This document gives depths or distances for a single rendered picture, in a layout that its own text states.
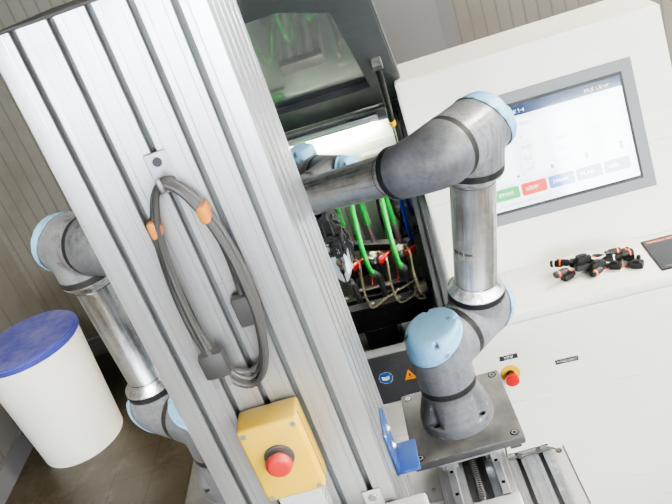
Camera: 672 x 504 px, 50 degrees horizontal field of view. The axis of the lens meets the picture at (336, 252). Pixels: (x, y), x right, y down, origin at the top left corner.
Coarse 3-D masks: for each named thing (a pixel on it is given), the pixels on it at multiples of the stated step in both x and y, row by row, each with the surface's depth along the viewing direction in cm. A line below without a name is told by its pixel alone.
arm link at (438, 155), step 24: (432, 120) 121; (408, 144) 120; (432, 144) 118; (456, 144) 118; (336, 168) 138; (360, 168) 129; (384, 168) 122; (408, 168) 119; (432, 168) 118; (456, 168) 118; (312, 192) 140; (336, 192) 135; (360, 192) 130; (384, 192) 124; (408, 192) 122; (432, 192) 123
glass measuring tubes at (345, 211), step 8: (344, 208) 231; (344, 216) 234; (360, 216) 232; (368, 216) 235; (352, 224) 233; (360, 224) 235; (352, 232) 235; (360, 232) 237; (352, 240) 238; (360, 256) 241; (368, 256) 241; (384, 264) 242; (368, 272) 240
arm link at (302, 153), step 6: (300, 144) 165; (306, 144) 164; (312, 144) 163; (294, 150) 163; (300, 150) 161; (306, 150) 161; (312, 150) 162; (294, 156) 161; (300, 156) 161; (306, 156) 161; (312, 156) 161; (300, 162) 161; (306, 162) 161; (300, 168) 161; (306, 168) 160; (300, 174) 162
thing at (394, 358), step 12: (384, 348) 197; (396, 348) 195; (372, 360) 195; (384, 360) 195; (396, 360) 195; (408, 360) 195; (372, 372) 197; (396, 372) 197; (396, 384) 199; (408, 384) 199; (384, 396) 201; (396, 396) 201
